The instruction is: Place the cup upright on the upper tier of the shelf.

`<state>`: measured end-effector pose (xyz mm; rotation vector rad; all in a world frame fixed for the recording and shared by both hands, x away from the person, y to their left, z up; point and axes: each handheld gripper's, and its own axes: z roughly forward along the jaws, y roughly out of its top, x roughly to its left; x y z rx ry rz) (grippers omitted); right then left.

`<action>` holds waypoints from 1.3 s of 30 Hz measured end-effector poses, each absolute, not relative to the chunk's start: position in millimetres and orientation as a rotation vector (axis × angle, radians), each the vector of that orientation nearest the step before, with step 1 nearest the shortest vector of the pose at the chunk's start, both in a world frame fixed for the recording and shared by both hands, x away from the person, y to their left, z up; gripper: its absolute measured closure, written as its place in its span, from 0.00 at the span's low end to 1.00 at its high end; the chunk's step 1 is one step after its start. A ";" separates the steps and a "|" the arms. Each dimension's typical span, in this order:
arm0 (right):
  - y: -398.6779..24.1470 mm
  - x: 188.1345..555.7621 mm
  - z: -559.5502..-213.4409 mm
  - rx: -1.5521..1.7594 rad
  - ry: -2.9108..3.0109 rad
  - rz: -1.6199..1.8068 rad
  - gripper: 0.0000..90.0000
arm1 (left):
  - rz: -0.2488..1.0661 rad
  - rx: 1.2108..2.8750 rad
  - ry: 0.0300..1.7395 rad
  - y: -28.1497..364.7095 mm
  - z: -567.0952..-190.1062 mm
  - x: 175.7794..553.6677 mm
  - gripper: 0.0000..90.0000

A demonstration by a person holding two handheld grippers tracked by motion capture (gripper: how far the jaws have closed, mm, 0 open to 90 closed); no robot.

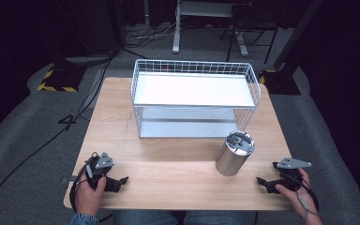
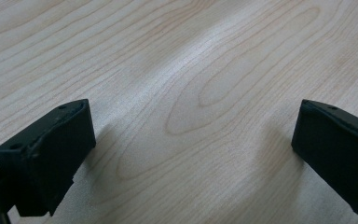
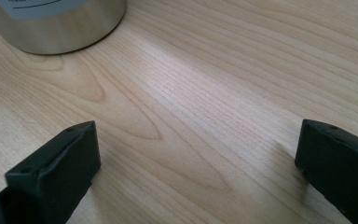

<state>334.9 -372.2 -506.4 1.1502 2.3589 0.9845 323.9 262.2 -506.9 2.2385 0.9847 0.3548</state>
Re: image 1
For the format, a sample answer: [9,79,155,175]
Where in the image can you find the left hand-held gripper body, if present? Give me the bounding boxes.
[85,152,116,192]

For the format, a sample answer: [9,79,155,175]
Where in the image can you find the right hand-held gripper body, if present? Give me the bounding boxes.
[272,157,313,192]

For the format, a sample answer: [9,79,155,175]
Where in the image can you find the person's right hand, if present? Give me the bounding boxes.
[275,168,314,219]

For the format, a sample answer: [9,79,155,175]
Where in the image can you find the person's left hand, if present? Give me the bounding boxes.
[74,168,108,217]

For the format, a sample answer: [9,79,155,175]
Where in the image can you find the silver metal canister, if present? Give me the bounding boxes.
[215,129,256,177]

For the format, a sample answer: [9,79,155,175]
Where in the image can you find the person's legs in jeans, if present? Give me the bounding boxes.
[112,209,258,225]

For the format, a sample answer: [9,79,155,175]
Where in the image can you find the black yellow-striped stand base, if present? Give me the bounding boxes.
[37,61,88,94]
[258,68,302,96]

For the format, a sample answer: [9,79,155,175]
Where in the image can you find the black metal chair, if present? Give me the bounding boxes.
[219,2,279,65]

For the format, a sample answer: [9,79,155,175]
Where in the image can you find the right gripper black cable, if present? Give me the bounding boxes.
[289,172,321,221]

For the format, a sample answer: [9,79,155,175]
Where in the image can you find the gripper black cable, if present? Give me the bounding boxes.
[68,164,90,214]
[289,172,321,221]

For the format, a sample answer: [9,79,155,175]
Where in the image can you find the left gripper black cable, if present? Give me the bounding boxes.
[68,164,90,214]

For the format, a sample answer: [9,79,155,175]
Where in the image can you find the long black floor cable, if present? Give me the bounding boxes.
[0,50,120,225]

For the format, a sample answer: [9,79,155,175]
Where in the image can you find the white wire shelf rack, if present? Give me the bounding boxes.
[130,58,263,140]

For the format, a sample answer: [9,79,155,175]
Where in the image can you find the grey slanted metal post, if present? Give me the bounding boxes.
[273,0,324,71]

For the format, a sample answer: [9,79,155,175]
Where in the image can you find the bundle of floor cables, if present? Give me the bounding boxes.
[124,22,186,49]

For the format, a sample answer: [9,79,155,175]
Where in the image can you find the white metal desk frame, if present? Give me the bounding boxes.
[172,0,249,58]

